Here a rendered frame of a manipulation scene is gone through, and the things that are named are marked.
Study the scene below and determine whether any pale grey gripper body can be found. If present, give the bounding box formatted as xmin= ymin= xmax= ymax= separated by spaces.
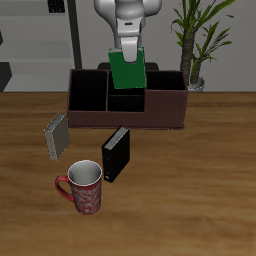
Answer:
xmin=120 ymin=34 xmax=140 ymax=64

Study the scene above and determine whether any green book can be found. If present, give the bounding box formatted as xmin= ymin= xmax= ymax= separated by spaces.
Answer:
xmin=107 ymin=45 xmax=148 ymax=90

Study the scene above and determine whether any dark brown desk caddy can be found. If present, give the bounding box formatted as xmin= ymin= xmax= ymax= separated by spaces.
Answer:
xmin=66 ymin=68 xmax=190 ymax=131

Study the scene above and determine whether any black book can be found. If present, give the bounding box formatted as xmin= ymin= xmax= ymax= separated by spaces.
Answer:
xmin=101 ymin=125 xmax=132 ymax=184

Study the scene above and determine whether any grey book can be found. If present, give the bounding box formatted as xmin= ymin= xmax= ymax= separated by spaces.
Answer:
xmin=43 ymin=111 xmax=72 ymax=162

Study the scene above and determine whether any green pot plant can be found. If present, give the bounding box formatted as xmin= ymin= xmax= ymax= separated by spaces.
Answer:
xmin=170 ymin=0 xmax=236 ymax=93

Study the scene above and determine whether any small black box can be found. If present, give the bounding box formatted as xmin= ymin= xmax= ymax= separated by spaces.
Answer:
xmin=47 ymin=0 xmax=66 ymax=14

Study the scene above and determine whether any dark grey block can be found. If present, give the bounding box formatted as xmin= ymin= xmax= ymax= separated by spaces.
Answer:
xmin=0 ymin=61 xmax=14 ymax=93

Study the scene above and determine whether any red patterned mug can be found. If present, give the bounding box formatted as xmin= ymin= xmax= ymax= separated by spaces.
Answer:
xmin=54 ymin=159 xmax=103 ymax=216

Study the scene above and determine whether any dark vertical post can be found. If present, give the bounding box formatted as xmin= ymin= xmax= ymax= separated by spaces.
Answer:
xmin=66 ymin=0 xmax=83 ymax=70

